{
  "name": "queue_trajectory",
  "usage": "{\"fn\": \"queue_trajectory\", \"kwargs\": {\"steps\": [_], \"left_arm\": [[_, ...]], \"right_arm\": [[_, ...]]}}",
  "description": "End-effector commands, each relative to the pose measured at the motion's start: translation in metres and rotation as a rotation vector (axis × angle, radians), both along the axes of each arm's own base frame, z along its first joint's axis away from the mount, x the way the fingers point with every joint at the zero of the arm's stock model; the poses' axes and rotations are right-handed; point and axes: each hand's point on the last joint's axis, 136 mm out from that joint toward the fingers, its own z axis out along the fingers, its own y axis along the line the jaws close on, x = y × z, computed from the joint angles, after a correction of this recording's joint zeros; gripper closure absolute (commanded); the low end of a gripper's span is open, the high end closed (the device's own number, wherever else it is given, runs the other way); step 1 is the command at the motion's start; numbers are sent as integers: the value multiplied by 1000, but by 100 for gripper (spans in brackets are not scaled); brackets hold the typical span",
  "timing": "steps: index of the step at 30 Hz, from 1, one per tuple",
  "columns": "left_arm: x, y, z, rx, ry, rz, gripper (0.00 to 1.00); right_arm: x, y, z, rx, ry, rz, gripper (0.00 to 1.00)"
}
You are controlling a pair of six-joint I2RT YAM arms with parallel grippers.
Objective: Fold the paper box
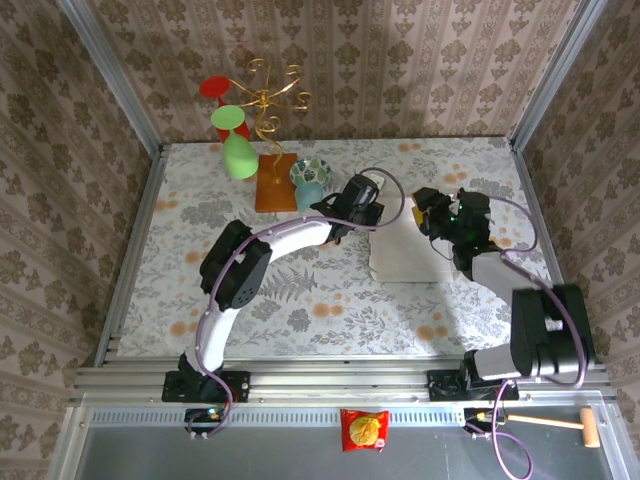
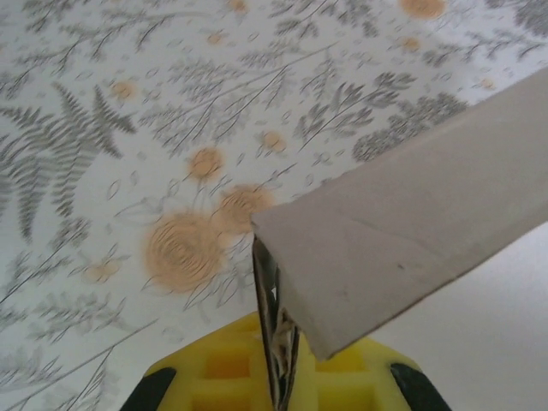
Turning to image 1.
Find green plastic wine glass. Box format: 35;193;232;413
209;104;260;180

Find leaf print bowl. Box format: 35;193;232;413
288;156;334;190

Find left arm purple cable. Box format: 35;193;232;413
187;168;406;441

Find teal textured plastic cup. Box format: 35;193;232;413
293;182;326;214

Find aluminium corner post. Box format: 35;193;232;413
509;0;609;151
57;0;164;151

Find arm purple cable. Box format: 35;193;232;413
459;194;590;479
187;168;406;441

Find aluminium cross rail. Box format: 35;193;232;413
69;363;614;404

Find white cardboard box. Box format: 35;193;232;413
367;194;469;286

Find red snack packet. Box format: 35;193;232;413
339;408;390;453

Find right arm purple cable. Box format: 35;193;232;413
459;194;590;479

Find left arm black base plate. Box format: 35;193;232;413
162;370;251;404

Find red plastic wine glass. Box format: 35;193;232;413
198;74;251;144

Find gold wire rack wooden base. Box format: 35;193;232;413
227;57;314;214

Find small black connector board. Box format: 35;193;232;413
184;407;226;434
463;407;501;434

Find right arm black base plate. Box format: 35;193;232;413
427;368;520;402

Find wooden mallet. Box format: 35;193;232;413
507;407;601;448

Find floral table cover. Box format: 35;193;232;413
117;138;576;359

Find grey metal tray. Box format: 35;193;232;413
47;403;640;480

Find aluminium table side rail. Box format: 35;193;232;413
508;138;592;364
93;144;167;369

